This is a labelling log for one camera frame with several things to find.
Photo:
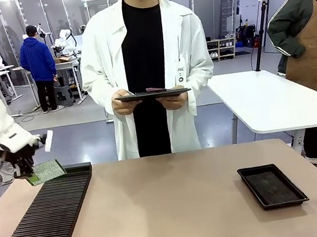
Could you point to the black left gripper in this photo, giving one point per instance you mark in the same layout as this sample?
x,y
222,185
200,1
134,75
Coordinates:
x,y
20,158

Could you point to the green perforated PCB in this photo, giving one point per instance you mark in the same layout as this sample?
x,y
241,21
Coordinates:
x,y
48,169

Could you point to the black clipboard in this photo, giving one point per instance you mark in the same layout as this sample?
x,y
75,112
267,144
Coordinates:
x,y
152,95

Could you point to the dark red pen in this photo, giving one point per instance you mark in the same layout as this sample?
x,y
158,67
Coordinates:
x,y
156,89

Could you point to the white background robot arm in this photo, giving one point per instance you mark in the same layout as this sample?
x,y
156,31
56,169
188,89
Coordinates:
x,y
65,41

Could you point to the black slotted PCB rack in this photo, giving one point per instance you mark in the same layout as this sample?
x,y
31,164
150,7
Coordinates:
x,y
43,221

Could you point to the person's right hand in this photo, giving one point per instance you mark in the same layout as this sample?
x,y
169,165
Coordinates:
x,y
123,105

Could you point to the person's left hand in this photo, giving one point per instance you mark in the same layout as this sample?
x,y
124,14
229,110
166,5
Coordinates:
x,y
173,101

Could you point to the black plastic tray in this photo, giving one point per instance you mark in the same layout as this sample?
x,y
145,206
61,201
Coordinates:
x,y
272,186

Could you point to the white table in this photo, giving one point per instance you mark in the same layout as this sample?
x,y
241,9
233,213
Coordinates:
x,y
276,100

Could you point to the grey step stool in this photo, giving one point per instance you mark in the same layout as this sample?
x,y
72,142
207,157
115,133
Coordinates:
x,y
63,96

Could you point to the person in brown apron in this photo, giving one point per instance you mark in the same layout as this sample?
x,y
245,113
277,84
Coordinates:
x,y
307,46

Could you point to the person in blue hoodie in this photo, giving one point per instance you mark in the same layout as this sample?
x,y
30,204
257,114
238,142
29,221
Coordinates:
x,y
39,67

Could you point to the white background workbench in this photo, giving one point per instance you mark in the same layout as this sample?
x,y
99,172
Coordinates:
x,y
67,67

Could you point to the cardboard box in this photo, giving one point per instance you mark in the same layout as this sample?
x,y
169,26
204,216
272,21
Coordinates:
x,y
62,59

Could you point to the black tripod pole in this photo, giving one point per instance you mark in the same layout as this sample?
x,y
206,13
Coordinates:
x,y
260,38

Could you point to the person in white lab coat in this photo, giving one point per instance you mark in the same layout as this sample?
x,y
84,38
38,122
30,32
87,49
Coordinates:
x,y
104,58

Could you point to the black bags pile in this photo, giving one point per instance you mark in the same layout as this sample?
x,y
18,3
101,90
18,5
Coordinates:
x,y
248,36

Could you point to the wooden shoe shelf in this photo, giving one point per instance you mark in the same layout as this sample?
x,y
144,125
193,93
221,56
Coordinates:
x,y
221,48

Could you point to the white name badge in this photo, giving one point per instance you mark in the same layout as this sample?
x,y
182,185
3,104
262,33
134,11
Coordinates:
x,y
181,71

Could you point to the white wrist camera block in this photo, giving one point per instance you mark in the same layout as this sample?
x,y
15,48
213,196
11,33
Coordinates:
x,y
48,140

